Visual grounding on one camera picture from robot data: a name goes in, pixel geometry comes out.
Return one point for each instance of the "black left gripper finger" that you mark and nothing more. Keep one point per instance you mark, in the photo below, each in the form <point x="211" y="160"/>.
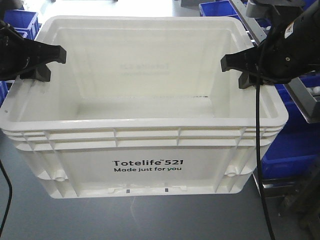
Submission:
<point x="39" y="53"/>
<point x="41" y="73"/>

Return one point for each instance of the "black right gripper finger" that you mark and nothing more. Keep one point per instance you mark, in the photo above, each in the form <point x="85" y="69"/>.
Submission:
<point x="243" y="61"/>
<point x="247" y="80"/>

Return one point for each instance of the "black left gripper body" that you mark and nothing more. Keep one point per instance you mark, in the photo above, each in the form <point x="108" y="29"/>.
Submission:
<point x="13" y="47"/>

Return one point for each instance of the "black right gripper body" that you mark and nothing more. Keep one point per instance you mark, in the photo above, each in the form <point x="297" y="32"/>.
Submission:
<point x="291" y="57"/>

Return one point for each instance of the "white plastic tote bin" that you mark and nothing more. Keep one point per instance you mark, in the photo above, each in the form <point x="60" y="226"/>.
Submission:
<point x="141" y="107"/>

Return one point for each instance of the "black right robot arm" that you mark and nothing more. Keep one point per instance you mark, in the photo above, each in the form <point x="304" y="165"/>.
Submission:
<point x="289" y="19"/>

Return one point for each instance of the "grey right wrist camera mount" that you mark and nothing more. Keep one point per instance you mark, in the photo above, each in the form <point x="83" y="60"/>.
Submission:
<point x="258" y="9"/>

